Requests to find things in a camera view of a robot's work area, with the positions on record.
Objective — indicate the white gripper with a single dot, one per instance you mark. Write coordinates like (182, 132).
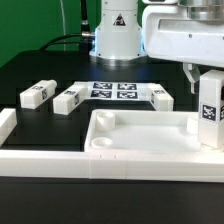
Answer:
(189, 31)

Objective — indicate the white fiducial marker sheet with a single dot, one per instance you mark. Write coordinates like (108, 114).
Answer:
(120, 90)

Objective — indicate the white U-shaped fence frame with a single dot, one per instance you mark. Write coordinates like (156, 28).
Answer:
(207, 166)

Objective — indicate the white desk top tray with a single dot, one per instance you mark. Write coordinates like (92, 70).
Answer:
(143, 131)

